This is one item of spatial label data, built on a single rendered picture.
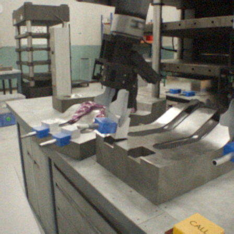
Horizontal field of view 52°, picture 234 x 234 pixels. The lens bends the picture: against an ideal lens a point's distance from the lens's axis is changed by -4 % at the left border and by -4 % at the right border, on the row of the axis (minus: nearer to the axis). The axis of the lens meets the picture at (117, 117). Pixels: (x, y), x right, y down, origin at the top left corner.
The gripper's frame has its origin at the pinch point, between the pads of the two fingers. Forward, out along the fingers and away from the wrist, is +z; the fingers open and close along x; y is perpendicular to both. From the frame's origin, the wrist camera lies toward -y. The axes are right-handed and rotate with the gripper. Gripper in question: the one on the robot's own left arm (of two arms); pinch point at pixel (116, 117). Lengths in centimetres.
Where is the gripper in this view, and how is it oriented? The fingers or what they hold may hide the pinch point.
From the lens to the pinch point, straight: 63.7
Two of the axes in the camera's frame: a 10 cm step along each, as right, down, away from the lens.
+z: -1.9, 9.4, 2.9
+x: 5.4, 3.5, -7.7
